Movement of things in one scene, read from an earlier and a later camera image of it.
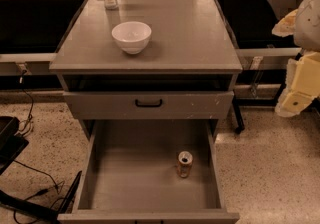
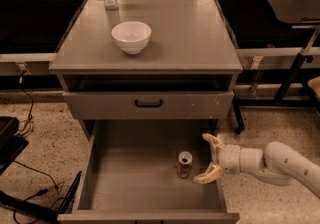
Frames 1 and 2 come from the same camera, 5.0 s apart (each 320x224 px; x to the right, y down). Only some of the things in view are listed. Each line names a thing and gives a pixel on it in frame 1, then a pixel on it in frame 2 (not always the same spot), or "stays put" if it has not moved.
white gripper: (308, 26) to (230, 158)
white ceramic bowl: (132, 36) stays put
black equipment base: (11, 145) stays put
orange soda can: (184, 162) stays put
